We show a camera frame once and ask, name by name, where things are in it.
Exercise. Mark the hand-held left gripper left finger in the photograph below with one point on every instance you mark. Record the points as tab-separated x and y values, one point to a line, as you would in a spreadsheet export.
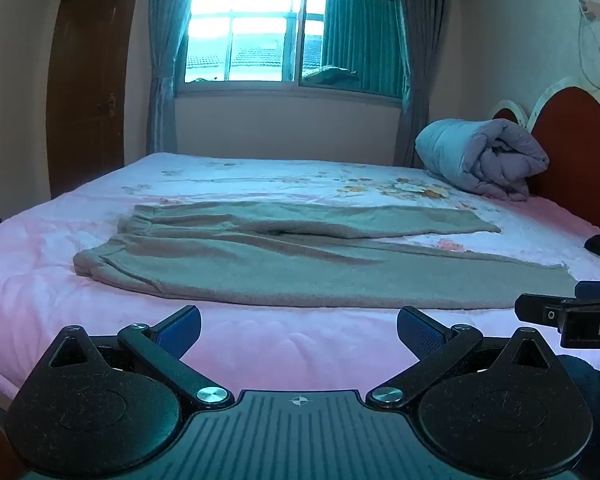
180	332

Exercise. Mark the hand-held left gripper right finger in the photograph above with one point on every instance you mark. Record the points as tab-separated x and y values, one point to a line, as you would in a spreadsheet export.
419	332

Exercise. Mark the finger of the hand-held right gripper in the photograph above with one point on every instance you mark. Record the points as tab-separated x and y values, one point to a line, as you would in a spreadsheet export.
537	311
597	291

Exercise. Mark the grey-beige pants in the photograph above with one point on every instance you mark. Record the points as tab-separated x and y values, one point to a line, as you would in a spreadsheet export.
280	270

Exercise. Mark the red and white headboard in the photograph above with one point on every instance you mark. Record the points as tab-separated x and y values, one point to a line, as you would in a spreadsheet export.
580	160

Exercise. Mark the bed with pink floral sheet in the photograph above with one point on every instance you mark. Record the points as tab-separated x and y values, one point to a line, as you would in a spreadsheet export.
40	260

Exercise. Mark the folded light grey quilt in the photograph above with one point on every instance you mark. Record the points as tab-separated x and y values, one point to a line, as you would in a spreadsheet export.
460	155

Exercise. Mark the brown wooden door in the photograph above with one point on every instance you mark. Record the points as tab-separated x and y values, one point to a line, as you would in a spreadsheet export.
90	85

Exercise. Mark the cloth on windowsill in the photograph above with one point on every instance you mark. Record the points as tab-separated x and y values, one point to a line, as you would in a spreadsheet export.
330	76

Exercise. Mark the grey tied-back curtain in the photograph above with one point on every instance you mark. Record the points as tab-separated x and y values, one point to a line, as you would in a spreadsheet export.
162	60
420	60

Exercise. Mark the teal pleated curtain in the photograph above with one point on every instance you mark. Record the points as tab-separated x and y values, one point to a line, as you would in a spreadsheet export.
365	35

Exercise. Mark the window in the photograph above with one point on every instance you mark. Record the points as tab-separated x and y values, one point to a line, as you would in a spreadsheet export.
260	35

